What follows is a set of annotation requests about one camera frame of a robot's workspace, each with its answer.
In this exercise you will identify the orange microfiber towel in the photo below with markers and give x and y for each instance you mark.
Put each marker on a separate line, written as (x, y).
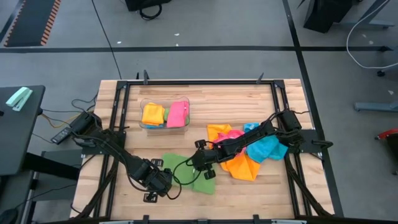
(244, 169)

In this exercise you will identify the black mat with orange edge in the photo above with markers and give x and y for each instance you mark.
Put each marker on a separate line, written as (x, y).
(31, 21)

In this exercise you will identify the blue microfiber towel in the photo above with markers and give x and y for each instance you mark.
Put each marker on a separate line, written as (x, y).
(154, 126)
(264, 149)

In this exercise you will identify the orange towel with white label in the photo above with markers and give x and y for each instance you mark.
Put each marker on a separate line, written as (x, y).
(153, 113)

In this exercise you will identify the silver aluminium rail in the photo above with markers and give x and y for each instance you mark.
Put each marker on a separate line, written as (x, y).
(115, 222)
(289, 222)

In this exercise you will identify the green microfiber towel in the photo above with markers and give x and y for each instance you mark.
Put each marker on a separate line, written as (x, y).
(166, 114)
(202, 186)

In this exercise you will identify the black side table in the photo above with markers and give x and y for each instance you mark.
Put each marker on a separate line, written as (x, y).
(18, 140)

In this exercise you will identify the grey desk foot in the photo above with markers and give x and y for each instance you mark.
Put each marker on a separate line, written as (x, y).
(376, 107)

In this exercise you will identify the black caster wheel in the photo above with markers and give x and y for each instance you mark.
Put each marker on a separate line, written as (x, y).
(381, 74)

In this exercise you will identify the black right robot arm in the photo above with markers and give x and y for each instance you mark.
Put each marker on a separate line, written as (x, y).
(248, 140)

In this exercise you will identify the red object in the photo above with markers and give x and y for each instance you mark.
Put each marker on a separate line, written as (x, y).
(388, 133)

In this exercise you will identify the mint green stapler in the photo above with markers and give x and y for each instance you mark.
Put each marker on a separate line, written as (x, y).
(18, 99)

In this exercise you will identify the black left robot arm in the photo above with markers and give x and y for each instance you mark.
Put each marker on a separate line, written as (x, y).
(121, 152)

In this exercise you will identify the black box on floor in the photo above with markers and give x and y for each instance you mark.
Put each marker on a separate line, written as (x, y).
(146, 3)

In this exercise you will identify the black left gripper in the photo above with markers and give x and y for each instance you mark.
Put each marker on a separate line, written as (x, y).
(158, 180)

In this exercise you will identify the dark grey round object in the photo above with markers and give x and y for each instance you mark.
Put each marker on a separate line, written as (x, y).
(7, 216)

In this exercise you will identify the clear plastic bin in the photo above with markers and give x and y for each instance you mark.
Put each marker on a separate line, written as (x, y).
(164, 99)

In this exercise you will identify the black computer case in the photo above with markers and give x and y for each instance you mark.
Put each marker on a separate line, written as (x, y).
(326, 12)

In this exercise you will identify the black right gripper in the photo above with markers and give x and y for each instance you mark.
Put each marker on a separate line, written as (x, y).
(203, 158)

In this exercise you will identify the pink microfiber towel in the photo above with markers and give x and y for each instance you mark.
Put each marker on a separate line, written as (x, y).
(233, 134)
(178, 113)

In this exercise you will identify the black power adapter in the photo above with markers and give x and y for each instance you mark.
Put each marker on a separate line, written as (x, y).
(62, 135)

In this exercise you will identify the grey desk frame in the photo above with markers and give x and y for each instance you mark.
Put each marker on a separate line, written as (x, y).
(367, 23)

